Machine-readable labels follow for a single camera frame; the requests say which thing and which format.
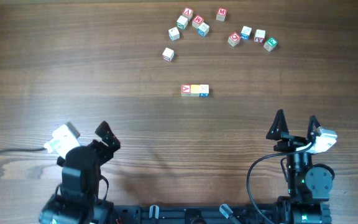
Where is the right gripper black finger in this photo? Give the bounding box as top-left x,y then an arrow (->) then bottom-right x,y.
306,115 -> 321,140
266,109 -> 290,140

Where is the blue X block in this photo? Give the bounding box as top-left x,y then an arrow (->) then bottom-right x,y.
200,85 -> 209,97

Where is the red a block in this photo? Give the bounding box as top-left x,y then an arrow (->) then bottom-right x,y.
181,85 -> 191,96
182,7 -> 194,20

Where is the yellow W block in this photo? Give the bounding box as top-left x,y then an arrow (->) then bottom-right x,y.
190,85 -> 200,97

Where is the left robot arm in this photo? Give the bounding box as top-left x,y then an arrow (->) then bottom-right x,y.
39,121 -> 122,224

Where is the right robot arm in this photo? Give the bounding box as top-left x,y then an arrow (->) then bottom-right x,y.
266,110 -> 337,223

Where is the green F block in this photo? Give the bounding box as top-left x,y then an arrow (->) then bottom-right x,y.
264,37 -> 278,52

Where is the red Y block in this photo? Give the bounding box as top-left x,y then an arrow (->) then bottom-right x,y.
254,29 -> 265,43

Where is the red Q block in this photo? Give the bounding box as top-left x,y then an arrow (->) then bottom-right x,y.
228,32 -> 241,47

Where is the white Z block red side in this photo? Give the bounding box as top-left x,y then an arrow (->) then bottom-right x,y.
162,47 -> 174,62

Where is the blue P block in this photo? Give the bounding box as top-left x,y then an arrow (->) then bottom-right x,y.
241,26 -> 252,40

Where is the white number 2 block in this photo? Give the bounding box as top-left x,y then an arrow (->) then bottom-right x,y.
168,27 -> 180,40

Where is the blue-sided picture block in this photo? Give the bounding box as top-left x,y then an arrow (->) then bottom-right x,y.
197,22 -> 209,37

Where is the red M block upright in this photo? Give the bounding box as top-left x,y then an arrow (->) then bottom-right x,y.
216,7 -> 227,21

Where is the red M block tilted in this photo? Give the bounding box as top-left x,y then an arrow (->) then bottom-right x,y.
192,15 -> 204,29

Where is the green-sided white block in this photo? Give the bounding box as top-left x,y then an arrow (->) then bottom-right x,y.
177,16 -> 188,30

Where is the red A block top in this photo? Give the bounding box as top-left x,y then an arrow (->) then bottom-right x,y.
182,7 -> 194,20

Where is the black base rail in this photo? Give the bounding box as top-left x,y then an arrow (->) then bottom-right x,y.
112,204 -> 268,224

